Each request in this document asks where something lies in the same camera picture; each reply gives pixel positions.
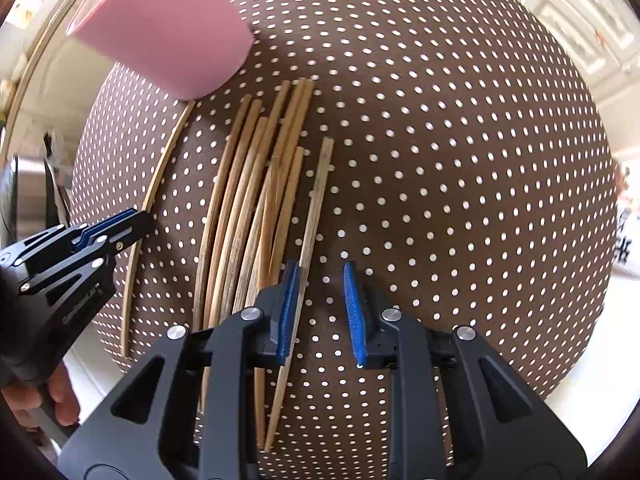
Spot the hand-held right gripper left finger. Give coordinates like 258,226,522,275
57,260,301,480

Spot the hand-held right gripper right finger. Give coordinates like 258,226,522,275
342,261,587,480

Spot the person's left hand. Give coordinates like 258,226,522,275
0,362,82,429

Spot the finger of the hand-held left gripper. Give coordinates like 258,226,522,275
0,208,138,268
19,211,157,326

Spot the brown polka-dot round table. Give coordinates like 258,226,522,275
70,0,621,480

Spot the bunch of bamboo chopsticks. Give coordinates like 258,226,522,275
192,78,317,450

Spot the pink cup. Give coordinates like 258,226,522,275
66,0,256,101

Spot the white printed bag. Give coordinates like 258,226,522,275
615,160,640,277

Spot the long bamboo chopstick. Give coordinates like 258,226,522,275
263,136,335,453
121,100,197,363

